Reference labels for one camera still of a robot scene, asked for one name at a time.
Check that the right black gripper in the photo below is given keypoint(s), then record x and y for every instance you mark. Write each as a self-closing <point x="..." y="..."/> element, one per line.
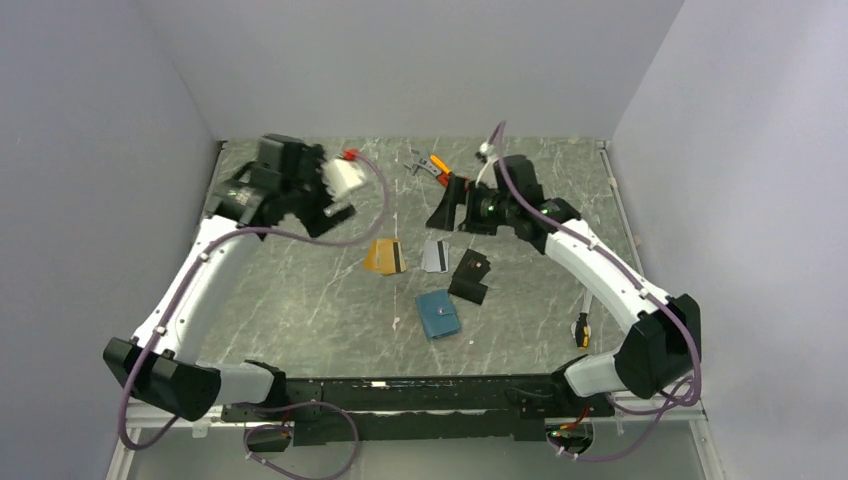
<point x="460" y="191"/>

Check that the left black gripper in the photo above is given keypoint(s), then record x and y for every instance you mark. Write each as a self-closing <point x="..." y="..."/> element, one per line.
<point x="317" y="221"/>

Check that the black card case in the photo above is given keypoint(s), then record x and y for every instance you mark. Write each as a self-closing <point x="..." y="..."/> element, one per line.
<point x="466" y="282"/>

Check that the silver grey card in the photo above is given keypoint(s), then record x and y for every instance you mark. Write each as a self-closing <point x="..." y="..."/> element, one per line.
<point x="435" y="256"/>

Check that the orange credit cards stack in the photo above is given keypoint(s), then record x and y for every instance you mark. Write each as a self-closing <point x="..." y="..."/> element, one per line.
<point x="385" y="257"/>

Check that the blue card holder wallet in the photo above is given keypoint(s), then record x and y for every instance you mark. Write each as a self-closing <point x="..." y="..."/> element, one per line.
<point x="438" y="314"/>

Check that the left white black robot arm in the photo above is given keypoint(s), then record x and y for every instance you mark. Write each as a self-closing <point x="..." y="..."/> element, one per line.
<point x="159" y="364"/>

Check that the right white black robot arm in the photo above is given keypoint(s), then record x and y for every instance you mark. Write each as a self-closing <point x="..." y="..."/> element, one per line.
<point x="662" y="339"/>

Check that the red adjustable wrench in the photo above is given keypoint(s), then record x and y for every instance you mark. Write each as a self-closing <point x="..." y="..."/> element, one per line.
<point x="420" y="162"/>

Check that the yellow black small tool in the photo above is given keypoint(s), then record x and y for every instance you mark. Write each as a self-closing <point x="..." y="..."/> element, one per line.
<point x="580" y="329"/>

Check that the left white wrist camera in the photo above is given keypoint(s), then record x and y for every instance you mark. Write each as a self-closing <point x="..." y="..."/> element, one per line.
<point x="342" y="175"/>

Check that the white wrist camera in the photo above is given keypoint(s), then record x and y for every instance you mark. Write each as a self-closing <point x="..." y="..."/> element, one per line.
<point x="342" y="175"/>
<point x="487" y="152"/>

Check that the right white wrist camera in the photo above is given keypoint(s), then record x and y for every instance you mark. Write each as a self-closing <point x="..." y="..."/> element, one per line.
<point x="487" y="152"/>

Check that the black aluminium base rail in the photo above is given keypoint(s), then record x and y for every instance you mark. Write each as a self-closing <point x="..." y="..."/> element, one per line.
<point x="321" y="411"/>

